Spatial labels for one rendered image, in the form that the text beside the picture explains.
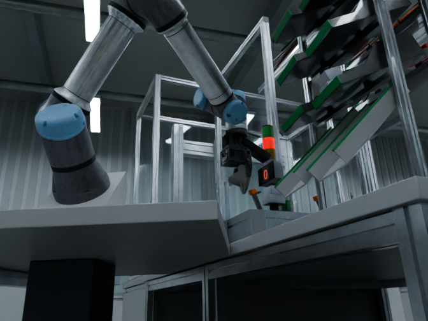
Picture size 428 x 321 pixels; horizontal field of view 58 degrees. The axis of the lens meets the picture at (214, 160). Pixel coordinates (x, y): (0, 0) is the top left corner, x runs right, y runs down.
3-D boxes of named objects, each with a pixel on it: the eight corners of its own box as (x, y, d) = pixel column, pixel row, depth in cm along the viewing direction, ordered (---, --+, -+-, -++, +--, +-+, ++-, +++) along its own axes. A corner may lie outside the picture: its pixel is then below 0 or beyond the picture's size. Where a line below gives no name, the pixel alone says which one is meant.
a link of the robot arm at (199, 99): (211, 89, 120) (239, 98, 126) (196, 83, 129) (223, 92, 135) (202, 113, 122) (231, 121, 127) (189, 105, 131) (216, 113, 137)
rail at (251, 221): (253, 246, 101) (250, 205, 104) (162, 274, 177) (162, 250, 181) (271, 246, 103) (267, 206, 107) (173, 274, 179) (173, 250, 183)
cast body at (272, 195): (269, 202, 125) (267, 181, 127) (262, 205, 128) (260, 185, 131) (291, 204, 128) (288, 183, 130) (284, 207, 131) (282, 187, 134)
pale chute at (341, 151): (348, 164, 81) (332, 149, 81) (319, 183, 93) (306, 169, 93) (410, 90, 92) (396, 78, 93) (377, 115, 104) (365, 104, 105)
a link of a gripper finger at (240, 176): (230, 192, 123) (229, 165, 126) (247, 193, 125) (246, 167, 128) (235, 190, 120) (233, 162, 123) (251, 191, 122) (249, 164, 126)
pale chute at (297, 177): (306, 184, 94) (293, 171, 94) (285, 198, 106) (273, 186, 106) (365, 117, 105) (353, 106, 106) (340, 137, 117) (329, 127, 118)
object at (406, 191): (420, 198, 47) (415, 174, 48) (142, 281, 176) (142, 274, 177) (821, 241, 98) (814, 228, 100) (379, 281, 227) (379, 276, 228)
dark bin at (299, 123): (304, 113, 102) (290, 89, 103) (285, 133, 114) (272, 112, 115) (380, 83, 111) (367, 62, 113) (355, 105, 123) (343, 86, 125)
